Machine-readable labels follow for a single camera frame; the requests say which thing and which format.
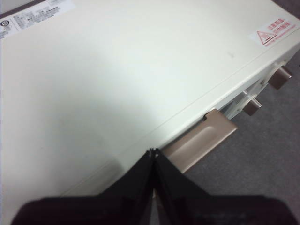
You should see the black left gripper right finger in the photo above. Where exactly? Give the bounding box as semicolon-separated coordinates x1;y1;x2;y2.
152;149;299;225

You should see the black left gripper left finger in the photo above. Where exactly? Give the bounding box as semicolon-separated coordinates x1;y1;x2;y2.
9;149;155;225

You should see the glass oven door with handle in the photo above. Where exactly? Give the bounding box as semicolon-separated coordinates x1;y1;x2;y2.
153;108;239;174

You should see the cream oven knob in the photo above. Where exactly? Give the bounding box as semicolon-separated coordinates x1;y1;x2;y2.
243;97;263;117
269;66;293;90

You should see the cream Toshiba toaster oven body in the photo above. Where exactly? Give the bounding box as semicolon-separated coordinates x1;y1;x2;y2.
0;0;298;225

